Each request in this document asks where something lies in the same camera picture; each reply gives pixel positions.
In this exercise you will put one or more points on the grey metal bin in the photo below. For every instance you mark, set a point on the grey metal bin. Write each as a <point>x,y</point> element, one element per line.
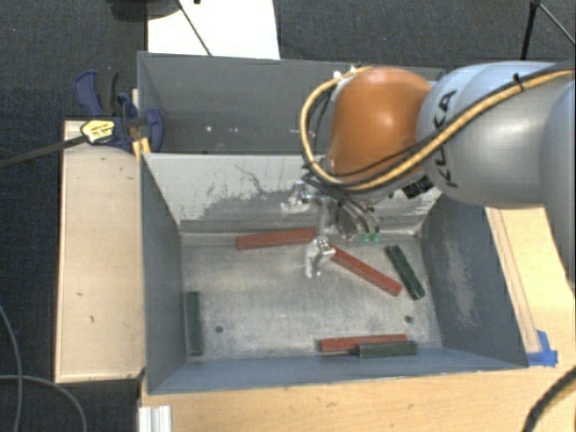
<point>270,295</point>

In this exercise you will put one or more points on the black cylinder on white bracket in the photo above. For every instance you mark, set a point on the black cylinder on white bracket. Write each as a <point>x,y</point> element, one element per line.
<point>415,188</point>

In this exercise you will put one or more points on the red-brown flat block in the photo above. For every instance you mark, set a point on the red-brown flat block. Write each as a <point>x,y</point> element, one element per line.
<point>366,270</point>
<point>351,343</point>
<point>274,238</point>

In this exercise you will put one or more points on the pale wood flat board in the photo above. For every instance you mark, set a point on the pale wood flat board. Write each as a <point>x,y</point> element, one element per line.
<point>101,259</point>

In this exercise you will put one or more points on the dark green flat block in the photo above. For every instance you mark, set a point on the dark green flat block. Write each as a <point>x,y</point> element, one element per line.
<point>405,272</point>
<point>387,349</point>
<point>194,324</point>

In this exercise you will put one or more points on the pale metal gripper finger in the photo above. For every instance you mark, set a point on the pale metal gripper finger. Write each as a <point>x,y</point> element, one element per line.
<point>317,254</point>
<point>298,198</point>

